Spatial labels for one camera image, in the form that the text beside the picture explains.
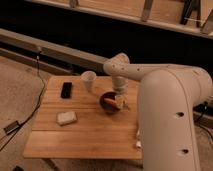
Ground black cable at right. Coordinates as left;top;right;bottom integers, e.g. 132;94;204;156
194;101;213;134

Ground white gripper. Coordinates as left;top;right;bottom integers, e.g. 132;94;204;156
112;76;128;110

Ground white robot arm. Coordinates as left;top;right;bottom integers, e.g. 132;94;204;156
103;53;213;171

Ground black power adapter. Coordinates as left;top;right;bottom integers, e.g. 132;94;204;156
4;121;20;135

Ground clear plastic cup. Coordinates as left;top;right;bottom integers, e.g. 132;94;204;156
81;71;97;92

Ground white object at table edge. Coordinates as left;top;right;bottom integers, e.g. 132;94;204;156
135;130;142;149

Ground black smartphone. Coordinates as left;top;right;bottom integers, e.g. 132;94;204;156
61;82;72;99

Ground wooden table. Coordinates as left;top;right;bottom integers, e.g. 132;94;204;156
23;76;142;159

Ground dark purple ceramic bowl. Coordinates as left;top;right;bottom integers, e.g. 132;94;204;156
99;92;124;114

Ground black cable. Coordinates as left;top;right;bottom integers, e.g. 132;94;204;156
194;101;213;134
0;49;48;151

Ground white sponge block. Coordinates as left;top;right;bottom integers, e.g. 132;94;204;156
57;111;77;126

